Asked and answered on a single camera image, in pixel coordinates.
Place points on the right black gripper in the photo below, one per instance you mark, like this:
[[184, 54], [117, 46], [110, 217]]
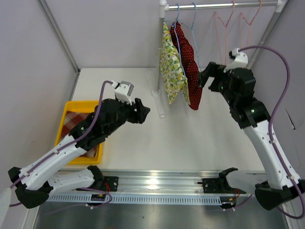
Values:
[[213, 69]]

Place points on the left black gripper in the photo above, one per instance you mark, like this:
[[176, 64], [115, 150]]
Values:
[[139, 116]]

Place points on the lemon print skirt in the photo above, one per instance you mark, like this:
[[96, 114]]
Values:
[[175, 81]]

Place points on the red polka dot skirt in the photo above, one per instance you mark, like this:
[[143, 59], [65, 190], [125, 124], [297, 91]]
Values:
[[191, 70]]

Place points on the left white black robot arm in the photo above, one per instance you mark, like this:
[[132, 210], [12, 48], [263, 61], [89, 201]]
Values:
[[38, 181]]

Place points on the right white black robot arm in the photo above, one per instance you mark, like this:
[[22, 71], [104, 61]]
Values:
[[283, 183]]

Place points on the yellow plastic tray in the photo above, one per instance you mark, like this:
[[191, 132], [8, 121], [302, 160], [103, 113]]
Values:
[[80, 107]]

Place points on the red plaid cloth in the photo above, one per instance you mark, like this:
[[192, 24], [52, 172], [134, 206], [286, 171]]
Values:
[[70, 121]]

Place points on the clothes rack metal white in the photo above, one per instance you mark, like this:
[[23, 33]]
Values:
[[279, 6]]

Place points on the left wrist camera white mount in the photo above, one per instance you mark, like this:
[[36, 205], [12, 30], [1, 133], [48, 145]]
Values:
[[123, 91]]

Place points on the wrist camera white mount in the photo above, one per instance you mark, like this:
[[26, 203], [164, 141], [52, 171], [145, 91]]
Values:
[[123, 91], [240, 60]]

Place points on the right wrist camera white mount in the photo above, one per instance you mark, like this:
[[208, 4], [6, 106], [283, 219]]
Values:
[[240, 60]]

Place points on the pink wire hanger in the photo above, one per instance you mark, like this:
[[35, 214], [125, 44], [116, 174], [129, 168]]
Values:
[[216, 18], [243, 19]]

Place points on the aluminium mounting rail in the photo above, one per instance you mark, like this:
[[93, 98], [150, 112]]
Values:
[[159, 182]]

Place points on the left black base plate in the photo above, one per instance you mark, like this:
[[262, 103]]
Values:
[[109, 184]]

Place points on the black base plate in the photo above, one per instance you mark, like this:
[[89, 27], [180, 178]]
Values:
[[214, 186], [109, 184]]

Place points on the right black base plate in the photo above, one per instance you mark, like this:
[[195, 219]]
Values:
[[214, 186]]

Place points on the white slotted cable duct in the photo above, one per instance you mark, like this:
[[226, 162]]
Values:
[[136, 199]]

